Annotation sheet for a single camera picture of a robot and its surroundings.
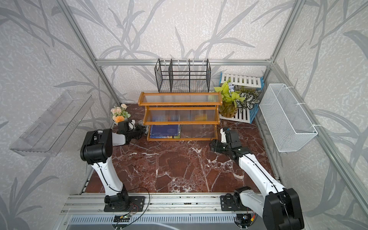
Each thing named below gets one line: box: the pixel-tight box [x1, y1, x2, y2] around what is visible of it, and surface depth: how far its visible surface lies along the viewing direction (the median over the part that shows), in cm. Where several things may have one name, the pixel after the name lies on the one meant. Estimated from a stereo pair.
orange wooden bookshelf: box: [137, 91, 223, 142], surface depth 103 cm
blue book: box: [149, 124, 181, 139], surface depth 101 cm
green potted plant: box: [213, 79, 262, 118], surface depth 93 cm
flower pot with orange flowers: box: [110, 103, 132, 125], surface depth 101 cm
